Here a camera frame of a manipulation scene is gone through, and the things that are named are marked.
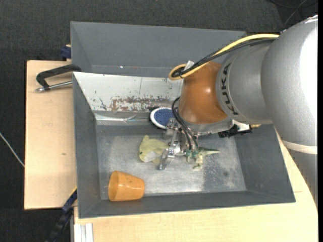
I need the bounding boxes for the pale wood flat board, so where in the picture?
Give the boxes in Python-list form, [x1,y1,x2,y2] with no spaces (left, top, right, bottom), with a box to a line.
[24,60,78,210]

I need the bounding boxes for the blue and white oval object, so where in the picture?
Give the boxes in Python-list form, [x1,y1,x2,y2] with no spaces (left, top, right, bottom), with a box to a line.
[149,107,175,130]

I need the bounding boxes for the green toy dinosaur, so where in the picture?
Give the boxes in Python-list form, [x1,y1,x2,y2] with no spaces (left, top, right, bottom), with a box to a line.
[186,146,221,170]

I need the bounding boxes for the black cylinder on white bracket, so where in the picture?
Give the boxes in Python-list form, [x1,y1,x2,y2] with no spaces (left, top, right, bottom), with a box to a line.
[218,119,262,139]

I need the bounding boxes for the pale yellow toy animal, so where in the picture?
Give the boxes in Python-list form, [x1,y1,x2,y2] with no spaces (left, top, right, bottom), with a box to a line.
[138,135,169,165]

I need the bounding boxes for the orange plastic cup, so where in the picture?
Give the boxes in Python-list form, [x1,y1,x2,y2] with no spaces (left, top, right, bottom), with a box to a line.
[108,170,145,202]

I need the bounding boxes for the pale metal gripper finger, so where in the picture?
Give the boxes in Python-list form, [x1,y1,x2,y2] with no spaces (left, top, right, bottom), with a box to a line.
[157,148,177,171]
[162,117,178,140]

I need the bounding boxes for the grey metal bin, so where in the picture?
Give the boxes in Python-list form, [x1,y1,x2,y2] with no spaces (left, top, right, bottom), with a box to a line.
[70,21,296,219]

